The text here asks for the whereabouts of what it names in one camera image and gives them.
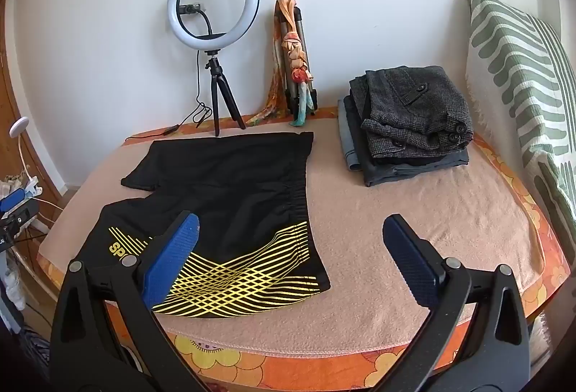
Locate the folded grey tripod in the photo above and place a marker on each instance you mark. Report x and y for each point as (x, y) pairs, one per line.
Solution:
(302, 31)

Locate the folded dark grey pants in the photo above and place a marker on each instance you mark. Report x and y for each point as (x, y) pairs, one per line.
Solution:
(405, 171)

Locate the peach towel blanket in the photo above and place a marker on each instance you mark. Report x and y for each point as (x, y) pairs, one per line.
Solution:
(382, 216)

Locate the green striped white pillow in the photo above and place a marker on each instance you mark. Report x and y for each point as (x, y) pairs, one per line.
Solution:
(508, 58)

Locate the white desk lamp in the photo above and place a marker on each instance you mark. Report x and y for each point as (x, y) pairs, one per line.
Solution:
(19, 125)

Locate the folded blue-grey pants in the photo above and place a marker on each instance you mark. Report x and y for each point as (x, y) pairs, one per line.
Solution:
(348, 144)

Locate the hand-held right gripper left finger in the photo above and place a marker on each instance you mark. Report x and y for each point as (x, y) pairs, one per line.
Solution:
(173, 257)

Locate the folded grey tweed pants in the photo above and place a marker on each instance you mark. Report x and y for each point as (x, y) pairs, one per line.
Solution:
(405, 103)

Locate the black shorts with yellow stripes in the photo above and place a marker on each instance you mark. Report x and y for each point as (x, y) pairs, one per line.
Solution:
(234, 185)

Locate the small black tripod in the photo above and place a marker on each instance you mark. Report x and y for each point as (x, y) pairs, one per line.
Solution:
(215, 76)

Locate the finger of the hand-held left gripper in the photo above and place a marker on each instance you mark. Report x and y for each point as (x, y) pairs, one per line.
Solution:
(11, 198)

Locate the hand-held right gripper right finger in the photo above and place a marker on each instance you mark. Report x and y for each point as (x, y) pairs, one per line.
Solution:
(407, 254)

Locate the dark striped cloth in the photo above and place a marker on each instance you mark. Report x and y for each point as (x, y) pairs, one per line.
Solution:
(33, 351)

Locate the folded tripod with orange scarf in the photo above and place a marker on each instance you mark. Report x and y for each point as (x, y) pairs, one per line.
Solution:
(297, 54)

